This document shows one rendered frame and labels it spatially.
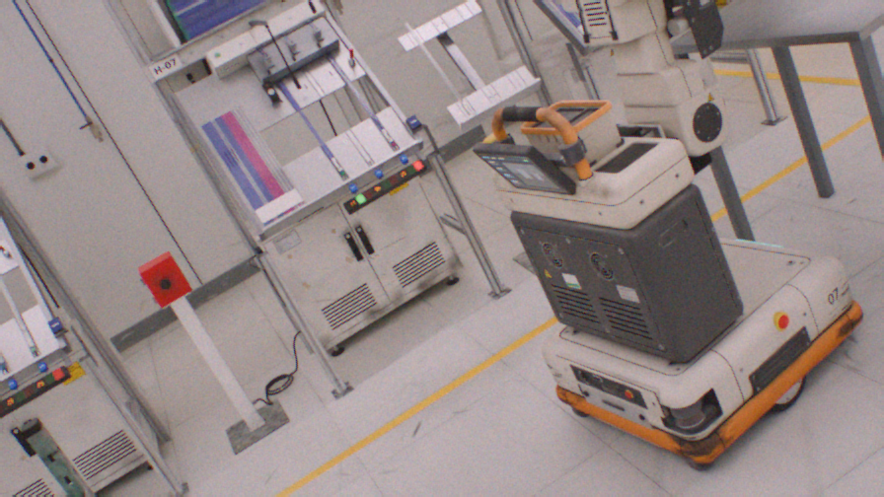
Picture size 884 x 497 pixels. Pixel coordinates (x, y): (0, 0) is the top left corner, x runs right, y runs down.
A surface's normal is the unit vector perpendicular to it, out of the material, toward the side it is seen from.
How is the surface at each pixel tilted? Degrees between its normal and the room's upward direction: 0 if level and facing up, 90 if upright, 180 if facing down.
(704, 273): 90
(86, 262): 90
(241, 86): 48
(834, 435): 0
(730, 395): 90
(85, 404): 90
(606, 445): 0
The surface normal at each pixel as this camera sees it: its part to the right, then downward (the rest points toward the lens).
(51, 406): 0.36, 0.21
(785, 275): -0.42, -0.83
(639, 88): -0.82, 0.41
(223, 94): -0.01, -0.40
